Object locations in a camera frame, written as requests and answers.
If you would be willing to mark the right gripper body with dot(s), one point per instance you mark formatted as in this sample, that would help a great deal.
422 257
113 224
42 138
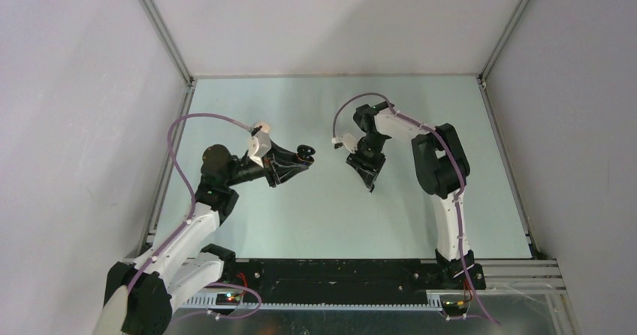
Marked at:
372 146

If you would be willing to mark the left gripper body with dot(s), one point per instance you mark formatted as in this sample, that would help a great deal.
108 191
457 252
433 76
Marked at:
249 170

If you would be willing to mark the black earbud charging case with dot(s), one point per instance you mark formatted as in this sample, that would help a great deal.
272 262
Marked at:
305 153

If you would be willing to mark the beige earbud charging case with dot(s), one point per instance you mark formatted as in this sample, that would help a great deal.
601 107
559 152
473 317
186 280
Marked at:
262 126

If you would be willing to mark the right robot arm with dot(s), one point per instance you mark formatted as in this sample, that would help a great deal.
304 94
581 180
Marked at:
441 169

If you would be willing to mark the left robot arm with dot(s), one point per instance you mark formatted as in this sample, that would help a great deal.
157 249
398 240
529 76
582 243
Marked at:
141 297

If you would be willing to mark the left controller board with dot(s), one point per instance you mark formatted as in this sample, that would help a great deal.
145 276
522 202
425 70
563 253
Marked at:
228 299

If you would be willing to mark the controller board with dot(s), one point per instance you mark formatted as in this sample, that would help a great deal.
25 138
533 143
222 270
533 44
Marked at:
228 299
454 309

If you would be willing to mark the right controller board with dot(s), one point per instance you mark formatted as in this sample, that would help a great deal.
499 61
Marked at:
454 309

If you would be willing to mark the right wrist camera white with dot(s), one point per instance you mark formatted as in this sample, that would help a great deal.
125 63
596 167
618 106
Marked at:
347 141

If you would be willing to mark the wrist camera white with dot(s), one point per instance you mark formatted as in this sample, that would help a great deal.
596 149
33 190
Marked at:
259 146
347 141

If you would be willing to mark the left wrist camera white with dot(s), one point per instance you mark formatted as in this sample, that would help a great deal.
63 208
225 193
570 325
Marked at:
259 146

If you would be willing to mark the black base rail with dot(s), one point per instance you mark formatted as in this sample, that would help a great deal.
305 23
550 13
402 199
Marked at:
347 282

